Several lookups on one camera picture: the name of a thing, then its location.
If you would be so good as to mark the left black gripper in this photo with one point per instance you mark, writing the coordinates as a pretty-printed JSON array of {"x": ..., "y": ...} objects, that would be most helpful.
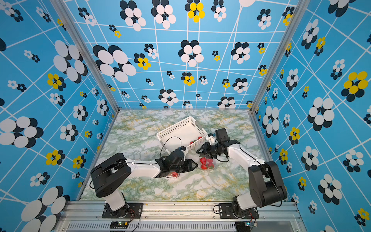
[{"x": 190, "y": 166}]

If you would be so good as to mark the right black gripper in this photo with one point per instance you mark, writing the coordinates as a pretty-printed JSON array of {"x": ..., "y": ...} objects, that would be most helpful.
[{"x": 206, "y": 152}]

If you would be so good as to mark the clear plastic clamshell container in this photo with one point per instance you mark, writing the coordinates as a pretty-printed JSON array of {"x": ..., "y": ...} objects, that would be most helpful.
[{"x": 169, "y": 174}]

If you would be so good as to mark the white perforated plastic basket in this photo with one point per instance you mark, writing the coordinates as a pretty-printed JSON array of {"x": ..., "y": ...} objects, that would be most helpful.
[{"x": 181, "y": 134}]

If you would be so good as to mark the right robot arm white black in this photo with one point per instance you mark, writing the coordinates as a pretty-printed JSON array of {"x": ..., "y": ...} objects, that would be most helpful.
[{"x": 266, "y": 186}]

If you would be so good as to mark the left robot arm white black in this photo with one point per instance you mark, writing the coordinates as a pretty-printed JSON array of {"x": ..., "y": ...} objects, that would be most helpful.
[{"x": 108, "y": 176}]

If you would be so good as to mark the circuit board right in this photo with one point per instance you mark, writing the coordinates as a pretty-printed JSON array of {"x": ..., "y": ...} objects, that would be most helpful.
[{"x": 244, "y": 226}]

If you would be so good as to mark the green circuit board left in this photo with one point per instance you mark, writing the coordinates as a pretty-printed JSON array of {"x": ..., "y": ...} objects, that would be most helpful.
[{"x": 118, "y": 225}]

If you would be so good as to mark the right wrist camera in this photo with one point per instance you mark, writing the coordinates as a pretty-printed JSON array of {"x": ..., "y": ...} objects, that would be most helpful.
[{"x": 219, "y": 136}]

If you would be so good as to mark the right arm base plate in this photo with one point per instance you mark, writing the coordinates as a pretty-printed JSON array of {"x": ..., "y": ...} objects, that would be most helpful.
[{"x": 232, "y": 211}]

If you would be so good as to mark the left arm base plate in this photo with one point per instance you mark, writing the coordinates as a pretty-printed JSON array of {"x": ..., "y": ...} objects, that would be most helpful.
[{"x": 130, "y": 211}]

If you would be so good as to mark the aluminium front frame rail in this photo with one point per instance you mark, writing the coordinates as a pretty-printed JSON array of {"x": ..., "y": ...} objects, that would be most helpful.
[{"x": 86, "y": 216}]

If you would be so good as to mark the right aluminium corner post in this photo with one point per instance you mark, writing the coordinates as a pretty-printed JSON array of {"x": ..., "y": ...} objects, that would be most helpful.
[{"x": 278, "y": 55}]

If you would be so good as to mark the aluminium corner post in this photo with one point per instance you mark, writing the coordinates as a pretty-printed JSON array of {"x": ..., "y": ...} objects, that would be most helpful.
[
  {"x": 74, "y": 33},
  {"x": 278, "y": 55}
]

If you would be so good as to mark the left aluminium corner post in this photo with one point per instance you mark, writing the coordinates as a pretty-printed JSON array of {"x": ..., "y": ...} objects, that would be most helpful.
[{"x": 74, "y": 33}]

